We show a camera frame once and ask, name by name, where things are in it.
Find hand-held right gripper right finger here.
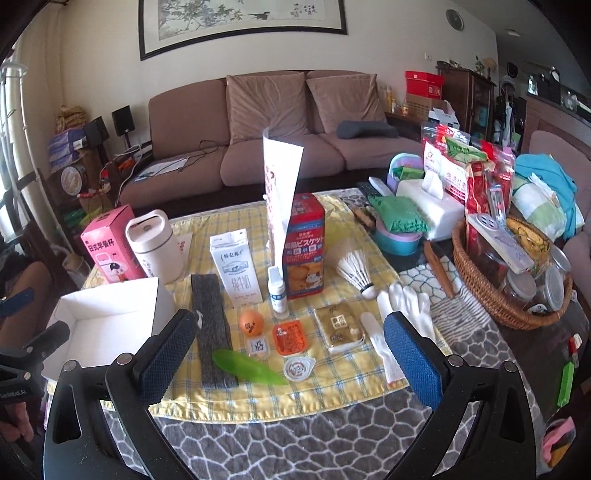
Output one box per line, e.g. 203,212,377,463
382,311,550,480

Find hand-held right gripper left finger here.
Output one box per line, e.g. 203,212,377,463
42,309,199,480

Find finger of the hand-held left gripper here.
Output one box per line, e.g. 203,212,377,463
23,320,71,361
0,287,35,317

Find white cardboard box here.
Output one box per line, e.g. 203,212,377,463
41,276,178,385

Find green leaf-shaped dish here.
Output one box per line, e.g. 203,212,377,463
211,349,288,387

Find white milk carton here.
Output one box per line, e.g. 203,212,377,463
210,229,263,308

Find blue red biscuit tin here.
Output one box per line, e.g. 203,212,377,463
276,192,327,308

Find colourful sticker sheet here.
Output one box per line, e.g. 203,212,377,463
262,128,305,274

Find dark glass desktop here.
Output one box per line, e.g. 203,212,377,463
416,240,588,418

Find person's left hand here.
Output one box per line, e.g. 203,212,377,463
0,404,34,445

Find brown chair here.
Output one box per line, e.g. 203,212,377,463
0,261,52,340

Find grey headband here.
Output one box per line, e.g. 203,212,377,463
190,273,239,388

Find white glove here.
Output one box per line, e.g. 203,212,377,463
359,282,435,387

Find gold packet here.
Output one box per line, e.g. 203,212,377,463
313,302,366,354

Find wicker basket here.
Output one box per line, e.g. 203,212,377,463
451,216,574,331

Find yellow checked cloth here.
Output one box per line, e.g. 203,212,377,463
89,189,453,418

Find wooden shoehorn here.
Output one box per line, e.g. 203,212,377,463
423,240,456,299

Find orange ping-pong ball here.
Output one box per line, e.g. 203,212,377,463
239,308,267,336

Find white lidded food jar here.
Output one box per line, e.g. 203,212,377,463
125,209,179,285

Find pink printed box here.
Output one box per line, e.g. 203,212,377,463
80,204,148,285

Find white shuttlecock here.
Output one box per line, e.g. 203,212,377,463
335,239,376,300

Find round creamer cup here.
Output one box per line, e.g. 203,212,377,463
282,356,317,380

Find blue bowl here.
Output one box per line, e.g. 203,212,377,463
372,217,424,257

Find clear plastic jar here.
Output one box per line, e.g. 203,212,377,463
470,240,509,288
549,246,573,273
526,265,568,317
501,272,539,311

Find orange jelly cup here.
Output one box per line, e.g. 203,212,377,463
271,322,310,356

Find small white bottle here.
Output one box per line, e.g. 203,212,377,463
267,266,291,319

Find round tin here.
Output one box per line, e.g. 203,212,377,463
59,165,89,195

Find grey patterned blanket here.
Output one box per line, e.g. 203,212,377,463
99,265,555,480

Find green packet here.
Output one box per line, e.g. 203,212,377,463
368,195,430,234

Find white tissue box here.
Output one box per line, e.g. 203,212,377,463
396,172,465,241

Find phone in white case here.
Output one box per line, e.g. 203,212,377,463
466,213,534,273

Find white coat rack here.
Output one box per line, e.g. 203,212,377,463
0,59,68,259

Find green lighter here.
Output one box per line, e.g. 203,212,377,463
557,362,578,408

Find bananas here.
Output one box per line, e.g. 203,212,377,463
505,216,550,260

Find remote control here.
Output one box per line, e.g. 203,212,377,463
357,177,398,199

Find white paper sheet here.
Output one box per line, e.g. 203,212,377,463
136,157,190,179

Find black speaker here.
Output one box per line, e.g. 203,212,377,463
111,105,133,137
85,116,110,145

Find purple basket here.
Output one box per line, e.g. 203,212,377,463
386,153,424,193

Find white red snack bag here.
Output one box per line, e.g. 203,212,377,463
421,138,472,205

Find green white pillow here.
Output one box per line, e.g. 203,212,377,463
512,177,567,228

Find teal cloth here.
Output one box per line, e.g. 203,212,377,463
514,154,578,228

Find grey neck pillow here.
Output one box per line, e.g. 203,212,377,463
335,120,399,140

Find brown sofa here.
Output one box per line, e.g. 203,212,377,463
119,69,419,205

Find wooden cabinet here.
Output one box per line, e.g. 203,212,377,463
437,60,498,140

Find brown armchair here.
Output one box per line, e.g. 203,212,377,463
525,130,591,266

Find brown cushion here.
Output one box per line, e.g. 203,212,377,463
225,71,310,145
305,72,378,136

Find red box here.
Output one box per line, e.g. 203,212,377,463
405,70,445,98

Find framed ink painting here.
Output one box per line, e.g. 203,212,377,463
138,0,348,62

